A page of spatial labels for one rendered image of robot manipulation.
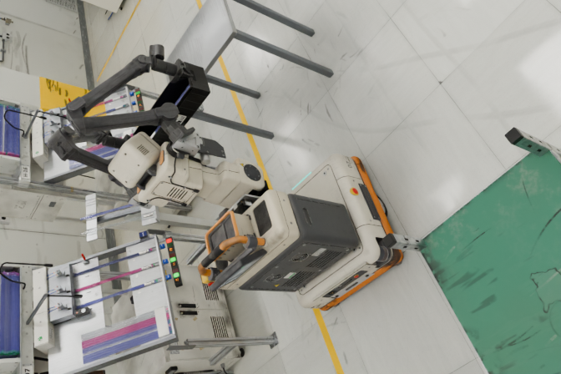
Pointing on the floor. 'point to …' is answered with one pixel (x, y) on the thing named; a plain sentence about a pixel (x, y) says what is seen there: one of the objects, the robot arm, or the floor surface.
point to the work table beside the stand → (204, 46)
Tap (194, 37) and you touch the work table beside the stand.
